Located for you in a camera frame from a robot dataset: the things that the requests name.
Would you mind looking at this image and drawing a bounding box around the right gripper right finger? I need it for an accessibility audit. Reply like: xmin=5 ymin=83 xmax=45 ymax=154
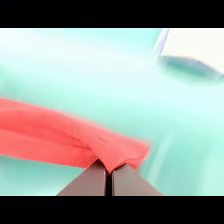
xmin=110 ymin=163 xmax=163 ymax=197

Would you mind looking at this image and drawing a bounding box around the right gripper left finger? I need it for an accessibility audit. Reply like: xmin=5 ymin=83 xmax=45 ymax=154
xmin=56 ymin=159 xmax=108 ymax=197

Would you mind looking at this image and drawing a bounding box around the red garment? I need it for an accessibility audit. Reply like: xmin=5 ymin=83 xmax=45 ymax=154
xmin=0 ymin=97 xmax=152 ymax=174

